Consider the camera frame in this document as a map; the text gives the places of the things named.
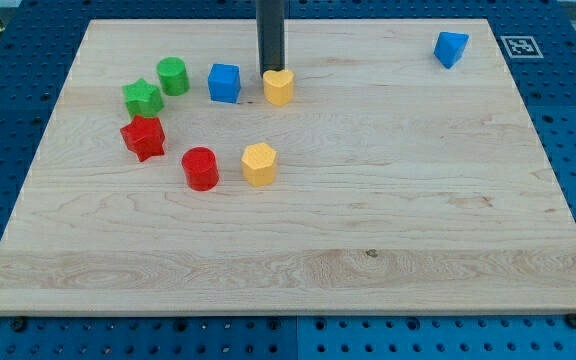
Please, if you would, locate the blue triangle block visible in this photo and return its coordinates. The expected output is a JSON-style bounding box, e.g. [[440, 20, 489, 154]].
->
[[433, 32, 470, 69]]

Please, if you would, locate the yellow hexagon block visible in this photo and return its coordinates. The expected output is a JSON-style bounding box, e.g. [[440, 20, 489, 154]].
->
[[241, 142, 278, 187]]

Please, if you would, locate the red cylinder block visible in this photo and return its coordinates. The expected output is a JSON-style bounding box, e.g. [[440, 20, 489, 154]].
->
[[181, 147, 219, 191]]

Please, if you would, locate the yellow heart block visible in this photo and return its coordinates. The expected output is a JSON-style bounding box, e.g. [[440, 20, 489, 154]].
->
[[262, 69, 295, 106]]

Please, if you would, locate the wooden board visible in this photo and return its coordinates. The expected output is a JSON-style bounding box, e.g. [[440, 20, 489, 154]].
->
[[0, 19, 576, 317]]

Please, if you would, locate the blue cube block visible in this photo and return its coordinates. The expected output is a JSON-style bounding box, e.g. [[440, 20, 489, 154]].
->
[[208, 63, 241, 103]]

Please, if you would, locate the red star block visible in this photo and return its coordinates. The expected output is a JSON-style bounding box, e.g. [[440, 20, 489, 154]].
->
[[120, 115, 165, 162]]

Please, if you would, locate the green cylinder block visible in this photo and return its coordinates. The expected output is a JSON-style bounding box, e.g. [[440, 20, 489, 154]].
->
[[156, 57, 190, 96]]

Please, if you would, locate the green star block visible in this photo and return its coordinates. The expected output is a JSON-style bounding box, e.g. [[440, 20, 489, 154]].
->
[[122, 78, 164, 118]]

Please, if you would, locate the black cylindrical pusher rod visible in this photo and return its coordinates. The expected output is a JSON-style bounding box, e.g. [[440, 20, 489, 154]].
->
[[255, 0, 285, 75]]

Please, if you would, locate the white fiducial marker tag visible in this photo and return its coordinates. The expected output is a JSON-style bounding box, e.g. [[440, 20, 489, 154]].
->
[[500, 35, 543, 59]]

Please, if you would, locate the black bolt left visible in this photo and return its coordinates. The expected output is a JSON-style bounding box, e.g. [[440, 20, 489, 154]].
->
[[9, 317, 27, 333]]

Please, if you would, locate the black bolt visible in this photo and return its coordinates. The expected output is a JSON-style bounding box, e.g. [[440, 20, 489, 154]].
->
[[564, 313, 576, 329], [9, 317, 27, 333]]

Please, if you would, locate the black bolt right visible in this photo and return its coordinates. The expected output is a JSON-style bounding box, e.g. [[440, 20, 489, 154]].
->
[[564, 313, 576, 329]]

